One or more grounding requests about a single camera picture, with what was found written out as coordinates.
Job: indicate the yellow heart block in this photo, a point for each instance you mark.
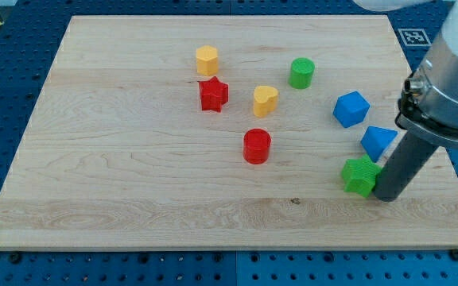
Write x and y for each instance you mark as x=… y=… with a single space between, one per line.
x=265 y=100

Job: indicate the yellow hexagon block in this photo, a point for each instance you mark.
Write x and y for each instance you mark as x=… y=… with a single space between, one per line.
x=207 y=60

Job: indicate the green cylinder block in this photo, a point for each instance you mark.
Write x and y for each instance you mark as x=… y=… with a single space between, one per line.
x=301 y=73

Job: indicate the green star block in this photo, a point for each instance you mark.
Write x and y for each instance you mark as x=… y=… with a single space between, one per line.
x=359 y=175

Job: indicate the white fiducial marker tag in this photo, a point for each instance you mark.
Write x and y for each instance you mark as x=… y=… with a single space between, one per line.
x=413 y=37

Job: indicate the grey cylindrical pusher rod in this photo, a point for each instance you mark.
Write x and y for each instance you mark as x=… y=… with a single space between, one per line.
x=405 y=162

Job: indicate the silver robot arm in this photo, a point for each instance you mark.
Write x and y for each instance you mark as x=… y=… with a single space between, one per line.
x=429 y=102

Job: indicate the red star block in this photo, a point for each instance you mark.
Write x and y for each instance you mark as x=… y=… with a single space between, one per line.
x=213 y=94

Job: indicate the blue triangle block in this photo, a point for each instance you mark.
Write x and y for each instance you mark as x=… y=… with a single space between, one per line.
x=376 y=140

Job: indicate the red cylinder block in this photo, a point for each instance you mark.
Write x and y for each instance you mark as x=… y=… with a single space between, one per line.
x=256 y=146

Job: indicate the wooden board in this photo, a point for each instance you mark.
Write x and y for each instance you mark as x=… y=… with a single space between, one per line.
x=119 y=156

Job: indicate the blue cube block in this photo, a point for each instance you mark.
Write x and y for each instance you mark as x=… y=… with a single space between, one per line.
x=351 y=109

